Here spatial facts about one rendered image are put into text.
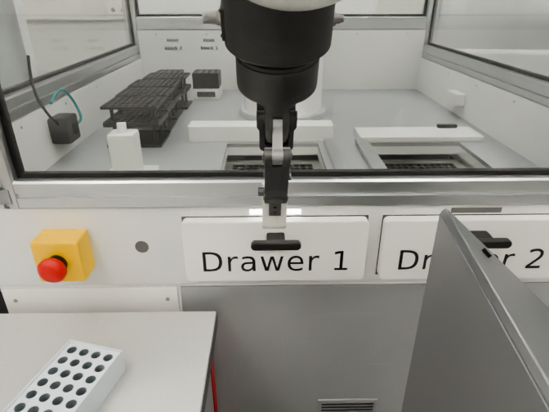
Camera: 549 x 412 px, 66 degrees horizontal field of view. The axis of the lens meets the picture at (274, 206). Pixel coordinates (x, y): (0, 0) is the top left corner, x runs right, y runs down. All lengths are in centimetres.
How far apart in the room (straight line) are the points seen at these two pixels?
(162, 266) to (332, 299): 29
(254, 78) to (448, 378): 28
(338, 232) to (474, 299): 39
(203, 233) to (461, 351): 44
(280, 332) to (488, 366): 55
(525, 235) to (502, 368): 52
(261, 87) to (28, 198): 46
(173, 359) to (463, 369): 45
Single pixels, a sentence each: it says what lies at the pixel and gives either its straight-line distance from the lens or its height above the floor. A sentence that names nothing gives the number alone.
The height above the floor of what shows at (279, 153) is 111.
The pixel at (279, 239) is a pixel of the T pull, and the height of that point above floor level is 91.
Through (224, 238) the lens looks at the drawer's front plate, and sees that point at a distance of 67.
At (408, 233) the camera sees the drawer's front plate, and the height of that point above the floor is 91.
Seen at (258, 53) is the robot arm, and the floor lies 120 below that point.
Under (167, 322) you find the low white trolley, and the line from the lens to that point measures 74.
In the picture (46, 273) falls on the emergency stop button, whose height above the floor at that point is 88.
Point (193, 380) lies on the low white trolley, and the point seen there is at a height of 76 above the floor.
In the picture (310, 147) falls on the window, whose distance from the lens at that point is 64.
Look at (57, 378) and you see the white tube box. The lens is 66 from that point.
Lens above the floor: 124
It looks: 26 degrees down
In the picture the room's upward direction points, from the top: straight up
